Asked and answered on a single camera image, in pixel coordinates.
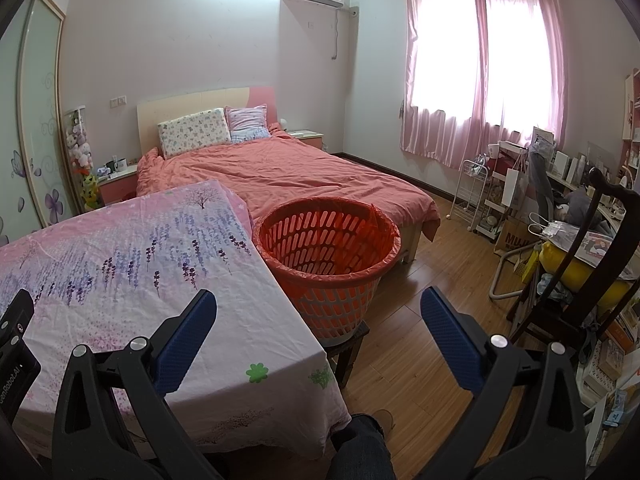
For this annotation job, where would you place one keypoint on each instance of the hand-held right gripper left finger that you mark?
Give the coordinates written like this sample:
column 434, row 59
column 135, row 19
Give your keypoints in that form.
column 187, row 340

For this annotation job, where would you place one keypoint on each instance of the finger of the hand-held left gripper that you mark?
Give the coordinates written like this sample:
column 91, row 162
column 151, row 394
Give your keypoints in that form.
column 17, row 320

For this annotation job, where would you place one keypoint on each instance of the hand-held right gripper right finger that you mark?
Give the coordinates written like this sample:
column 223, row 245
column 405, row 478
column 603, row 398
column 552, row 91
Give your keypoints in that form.
column 445, row 340

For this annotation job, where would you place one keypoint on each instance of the orange plastic basket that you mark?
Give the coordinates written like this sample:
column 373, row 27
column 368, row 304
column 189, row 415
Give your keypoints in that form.
column 340, row 310

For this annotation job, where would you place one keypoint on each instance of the pink floral tablecloth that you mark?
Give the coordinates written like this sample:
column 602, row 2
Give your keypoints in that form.
column 225, row 285

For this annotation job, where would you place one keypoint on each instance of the dark wooden stool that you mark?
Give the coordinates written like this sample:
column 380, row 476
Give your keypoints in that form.
column 347, row 355

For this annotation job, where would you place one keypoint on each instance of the brown shoe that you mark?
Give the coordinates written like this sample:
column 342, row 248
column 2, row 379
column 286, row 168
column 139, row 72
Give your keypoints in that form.
column 384, row 417

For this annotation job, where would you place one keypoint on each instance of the brown paper bag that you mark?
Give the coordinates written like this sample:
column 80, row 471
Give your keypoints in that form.
column 512, row 240

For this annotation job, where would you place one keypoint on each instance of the yellow cushion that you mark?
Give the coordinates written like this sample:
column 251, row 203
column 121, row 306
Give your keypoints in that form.
column 549, row 255

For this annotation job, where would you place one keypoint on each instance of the person's leg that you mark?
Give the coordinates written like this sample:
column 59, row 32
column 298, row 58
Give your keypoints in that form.
column 357, row 452

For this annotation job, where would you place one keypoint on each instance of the green plush toy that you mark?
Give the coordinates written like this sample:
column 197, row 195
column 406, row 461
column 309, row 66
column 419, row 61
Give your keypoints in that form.
column 91, row 187

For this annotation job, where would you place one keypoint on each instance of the white plastic bag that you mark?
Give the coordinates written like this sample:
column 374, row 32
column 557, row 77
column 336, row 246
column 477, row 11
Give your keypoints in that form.
column 555, row 230

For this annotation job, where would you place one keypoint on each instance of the pink nightstand with mug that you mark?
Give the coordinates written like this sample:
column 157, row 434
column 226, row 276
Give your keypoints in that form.
column 117, row 187

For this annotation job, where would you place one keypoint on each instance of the white paper bag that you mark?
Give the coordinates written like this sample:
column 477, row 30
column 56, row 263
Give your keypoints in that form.
column 512, row 187

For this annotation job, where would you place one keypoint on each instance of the printed magazine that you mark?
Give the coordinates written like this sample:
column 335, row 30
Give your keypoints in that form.
column 600, row 247

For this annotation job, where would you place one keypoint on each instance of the white mug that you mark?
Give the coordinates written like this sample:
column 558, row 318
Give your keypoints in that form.
column 120, row 165

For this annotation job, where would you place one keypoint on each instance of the clear tube of plush toys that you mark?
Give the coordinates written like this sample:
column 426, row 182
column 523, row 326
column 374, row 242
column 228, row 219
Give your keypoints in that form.
column 80, row 145

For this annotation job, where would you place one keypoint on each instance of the salmon duvet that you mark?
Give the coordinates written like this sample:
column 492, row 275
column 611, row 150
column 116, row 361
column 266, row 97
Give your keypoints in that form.
column 300, row 175

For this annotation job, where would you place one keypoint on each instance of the white shelving cart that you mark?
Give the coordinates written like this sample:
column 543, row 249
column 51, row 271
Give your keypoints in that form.
column 507, row 147

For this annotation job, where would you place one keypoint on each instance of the white floral pillow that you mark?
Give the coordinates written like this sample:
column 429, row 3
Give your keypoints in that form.
column 192, row 132

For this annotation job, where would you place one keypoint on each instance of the floral sliding-door wardrobe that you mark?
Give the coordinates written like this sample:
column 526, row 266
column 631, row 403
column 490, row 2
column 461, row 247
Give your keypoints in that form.
column 40, row 110

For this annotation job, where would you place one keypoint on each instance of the pink curtain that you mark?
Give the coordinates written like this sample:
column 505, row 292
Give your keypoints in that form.
column 545, row 60
column 417, row 130

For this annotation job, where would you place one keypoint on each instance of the dark wooden chair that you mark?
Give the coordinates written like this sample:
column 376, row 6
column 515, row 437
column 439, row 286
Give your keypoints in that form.
column 597, row 185

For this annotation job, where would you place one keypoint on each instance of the pink blue striped pillow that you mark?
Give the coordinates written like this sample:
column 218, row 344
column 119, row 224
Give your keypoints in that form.
column 247, row 122

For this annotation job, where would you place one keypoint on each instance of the pink nightstand with book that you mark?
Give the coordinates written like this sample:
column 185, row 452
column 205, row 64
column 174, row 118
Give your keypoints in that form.
column 310, row 140

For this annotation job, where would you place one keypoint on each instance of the cream and pink headboard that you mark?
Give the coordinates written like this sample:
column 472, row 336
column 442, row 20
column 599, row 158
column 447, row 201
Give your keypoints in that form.
column 200, row 102

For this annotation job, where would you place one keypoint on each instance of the white metal tube frame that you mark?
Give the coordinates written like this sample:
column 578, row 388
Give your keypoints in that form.
column 494, row 280

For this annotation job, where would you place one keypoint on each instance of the wooden bed frame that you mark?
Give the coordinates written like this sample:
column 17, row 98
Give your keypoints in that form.
column 406, row 247

